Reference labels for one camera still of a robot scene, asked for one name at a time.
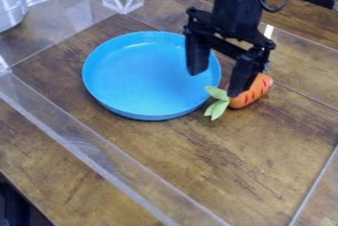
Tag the clear acrylic enclosure panel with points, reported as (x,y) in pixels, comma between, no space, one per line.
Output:
(160,197)

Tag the blue round tray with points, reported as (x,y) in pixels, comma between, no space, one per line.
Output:
(136,75)

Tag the orange toy carrot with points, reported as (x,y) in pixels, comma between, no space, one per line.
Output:
(261,86)

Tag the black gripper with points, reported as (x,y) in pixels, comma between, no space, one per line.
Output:
(234,19)

